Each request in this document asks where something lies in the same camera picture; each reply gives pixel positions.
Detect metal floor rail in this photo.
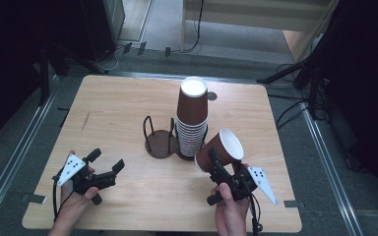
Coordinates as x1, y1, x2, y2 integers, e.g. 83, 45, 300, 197
109, 71, 298, 87
298, 100, 364, 236
0, 74, 59, 228

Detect dark curtain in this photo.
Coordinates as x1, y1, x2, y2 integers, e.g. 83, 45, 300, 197
0, 0, 87, 152
318, 0, 378, 210

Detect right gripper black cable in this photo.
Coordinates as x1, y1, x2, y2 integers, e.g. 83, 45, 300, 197
247, 192, 264, 236

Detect single brown paper cup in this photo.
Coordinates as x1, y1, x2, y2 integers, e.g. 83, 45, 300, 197
194, 127, 245, 173

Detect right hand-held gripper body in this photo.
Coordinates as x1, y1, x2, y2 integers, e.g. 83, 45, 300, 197
206, 159, 280, 207

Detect grey tape piece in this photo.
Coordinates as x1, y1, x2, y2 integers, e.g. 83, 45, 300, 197
283, 200, 308, 211
20, 193, 47, 205

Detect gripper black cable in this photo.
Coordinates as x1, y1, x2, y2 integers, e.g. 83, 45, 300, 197
51, 178, 67, 224
247, 192, 264, 236

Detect black tripod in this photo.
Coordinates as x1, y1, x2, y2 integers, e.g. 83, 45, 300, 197
256, 48, 330, 120

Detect black wire cup holder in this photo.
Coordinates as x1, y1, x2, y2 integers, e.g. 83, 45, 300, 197
142, 115, 209, 162

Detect hanging black cable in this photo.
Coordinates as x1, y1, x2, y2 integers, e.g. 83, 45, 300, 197
171, 0, 206, 55

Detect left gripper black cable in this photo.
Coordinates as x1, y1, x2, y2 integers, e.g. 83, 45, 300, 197
51, 178, 67, 224

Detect black floor cables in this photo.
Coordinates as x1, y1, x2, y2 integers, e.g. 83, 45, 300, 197
268, 62, 310, 130

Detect dark cabinet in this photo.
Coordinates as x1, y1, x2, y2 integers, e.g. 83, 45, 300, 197
78, 0, 126, 62

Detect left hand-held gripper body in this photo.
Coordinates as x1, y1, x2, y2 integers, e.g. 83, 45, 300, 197
51, 153, 118, 207

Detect person's right hand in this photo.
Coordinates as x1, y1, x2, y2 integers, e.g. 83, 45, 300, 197
211, 161, 252, 230

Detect black metal stand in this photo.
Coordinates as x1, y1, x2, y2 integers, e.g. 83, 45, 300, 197
37, 41, 71, 106

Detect person's left hand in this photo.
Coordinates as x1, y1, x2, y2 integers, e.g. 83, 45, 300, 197
58, 149, 99, 227

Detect white floor cable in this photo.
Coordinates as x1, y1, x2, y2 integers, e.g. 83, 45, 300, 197
101, 44, 126, 72

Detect beige shelf unit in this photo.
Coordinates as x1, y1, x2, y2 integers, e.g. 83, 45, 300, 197
180, 0, 340, 64

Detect stack of brown cups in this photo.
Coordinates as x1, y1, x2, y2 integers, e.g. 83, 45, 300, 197
175, 76, 210, 158

